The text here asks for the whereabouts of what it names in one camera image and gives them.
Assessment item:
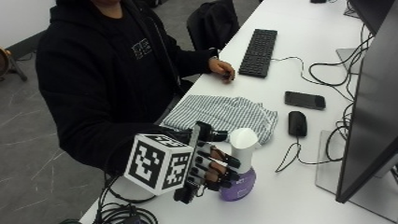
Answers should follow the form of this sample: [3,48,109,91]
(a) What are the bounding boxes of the purple spray bottle white top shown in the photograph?
[219,127,264,203]

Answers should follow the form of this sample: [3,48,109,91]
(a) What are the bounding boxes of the striped grey white cloth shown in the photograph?
[161,94,280,146]

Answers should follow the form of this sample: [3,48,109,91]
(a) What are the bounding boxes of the black keyboard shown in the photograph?
[237,28,279,78]

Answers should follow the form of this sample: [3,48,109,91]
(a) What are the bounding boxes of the black office chair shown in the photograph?
[185,0,241,52]

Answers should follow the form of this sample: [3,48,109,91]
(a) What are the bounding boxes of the white cube with black markers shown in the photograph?
[124,133,197,196]

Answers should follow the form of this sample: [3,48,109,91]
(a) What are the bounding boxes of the black smartphone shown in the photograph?
[284,91,328,111]

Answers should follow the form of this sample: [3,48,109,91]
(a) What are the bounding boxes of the black computer mouse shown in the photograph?
[288,110,309,138]

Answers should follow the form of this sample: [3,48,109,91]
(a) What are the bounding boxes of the grey monitor stand base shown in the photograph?
[334,48,368,75]
[314,129,398,224]

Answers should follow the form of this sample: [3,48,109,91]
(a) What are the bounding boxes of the the person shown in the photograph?
[35,0,220,175]

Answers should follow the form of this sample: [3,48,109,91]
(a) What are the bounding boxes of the large dark computer monitor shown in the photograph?
[334,0,398,204]

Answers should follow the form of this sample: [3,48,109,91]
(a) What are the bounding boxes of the brown wooden object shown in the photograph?
[0,46,11,79]

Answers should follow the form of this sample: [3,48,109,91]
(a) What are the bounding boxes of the black mouse cable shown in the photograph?
[275,135,346,174]

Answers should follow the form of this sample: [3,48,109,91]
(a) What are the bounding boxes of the black keyboard cable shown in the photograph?
[271,55,356,103]

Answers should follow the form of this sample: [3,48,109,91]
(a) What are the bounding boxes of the black looped cable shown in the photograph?
[308,22,376,88]

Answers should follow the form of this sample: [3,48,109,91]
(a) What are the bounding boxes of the black cable bundle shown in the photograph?
[92,172,160,224]

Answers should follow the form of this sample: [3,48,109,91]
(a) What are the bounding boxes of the black monitor cables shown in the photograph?
[325,102,356,162]

